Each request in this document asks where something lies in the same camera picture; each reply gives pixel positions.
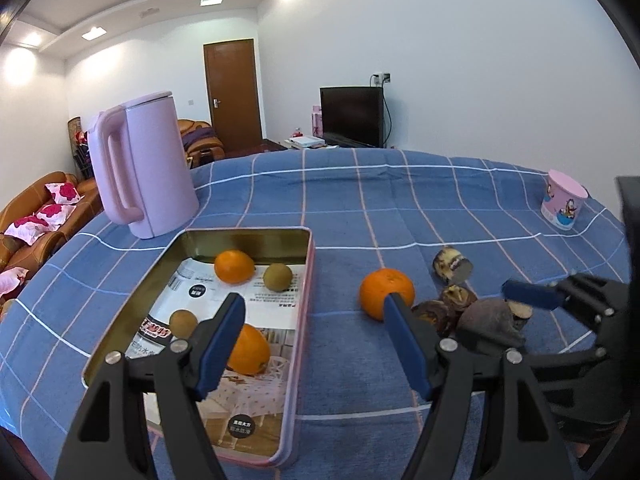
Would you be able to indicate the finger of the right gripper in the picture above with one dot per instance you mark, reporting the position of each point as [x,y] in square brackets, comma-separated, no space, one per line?
[536,296]
[547,368]

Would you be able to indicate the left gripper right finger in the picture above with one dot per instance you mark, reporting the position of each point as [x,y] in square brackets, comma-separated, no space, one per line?
[488,408]

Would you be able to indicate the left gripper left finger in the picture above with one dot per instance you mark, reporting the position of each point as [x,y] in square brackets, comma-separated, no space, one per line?
[109,437]

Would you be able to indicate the large purple round beet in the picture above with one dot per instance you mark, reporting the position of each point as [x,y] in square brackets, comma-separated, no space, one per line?
[487,327]

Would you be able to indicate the orange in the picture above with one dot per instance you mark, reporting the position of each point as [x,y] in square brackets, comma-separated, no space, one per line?
[234,267]
[251,353]

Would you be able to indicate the small brown kiwi fruit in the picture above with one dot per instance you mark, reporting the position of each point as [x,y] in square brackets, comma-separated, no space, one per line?
[278,277]

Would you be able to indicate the small yam piece middle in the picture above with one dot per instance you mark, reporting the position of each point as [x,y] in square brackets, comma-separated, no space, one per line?
[457,298]

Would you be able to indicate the pink cartoon mug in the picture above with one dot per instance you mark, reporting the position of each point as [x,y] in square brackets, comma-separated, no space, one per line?
[563,199]

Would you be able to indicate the printed leaflet in tin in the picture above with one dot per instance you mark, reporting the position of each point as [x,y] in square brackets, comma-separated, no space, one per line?
[244,416]

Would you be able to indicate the pink metal tin box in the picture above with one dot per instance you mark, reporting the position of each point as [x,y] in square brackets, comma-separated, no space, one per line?
[264,246]

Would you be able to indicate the orange mandarin at back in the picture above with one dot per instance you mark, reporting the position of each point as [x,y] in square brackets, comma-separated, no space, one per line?
[376,286]

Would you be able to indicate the blue checked tablecloth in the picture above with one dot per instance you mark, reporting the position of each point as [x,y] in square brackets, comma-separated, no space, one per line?
[357,416]

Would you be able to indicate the brown leather sofa left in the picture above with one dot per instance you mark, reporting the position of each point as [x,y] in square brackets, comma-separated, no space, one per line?
[15,253]

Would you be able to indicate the brown leather sofa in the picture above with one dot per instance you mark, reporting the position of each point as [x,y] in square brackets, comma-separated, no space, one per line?
[200,143]
[15,253]

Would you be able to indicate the pink floral cushion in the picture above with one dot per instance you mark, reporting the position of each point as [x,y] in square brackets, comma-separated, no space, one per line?
[47,219]
[64,193]

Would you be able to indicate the black television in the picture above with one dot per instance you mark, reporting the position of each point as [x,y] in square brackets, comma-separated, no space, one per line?
[353,116]

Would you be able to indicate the tv stand with clutter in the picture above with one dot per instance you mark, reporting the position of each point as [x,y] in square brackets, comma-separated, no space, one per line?
[298,141]

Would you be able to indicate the pink electric kettle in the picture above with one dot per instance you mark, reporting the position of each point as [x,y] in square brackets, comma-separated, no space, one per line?
[140,166]

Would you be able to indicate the pink box beside television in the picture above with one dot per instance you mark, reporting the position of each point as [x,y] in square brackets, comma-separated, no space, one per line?
[316,121]

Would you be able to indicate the brown leather sofa far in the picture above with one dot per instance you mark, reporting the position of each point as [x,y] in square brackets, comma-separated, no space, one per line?
[200,143]

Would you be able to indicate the brown wooden door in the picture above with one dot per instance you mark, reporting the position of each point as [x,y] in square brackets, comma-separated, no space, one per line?
[232,88]

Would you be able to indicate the wall socket with plug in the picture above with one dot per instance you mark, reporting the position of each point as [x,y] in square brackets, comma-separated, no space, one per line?
[379,79]

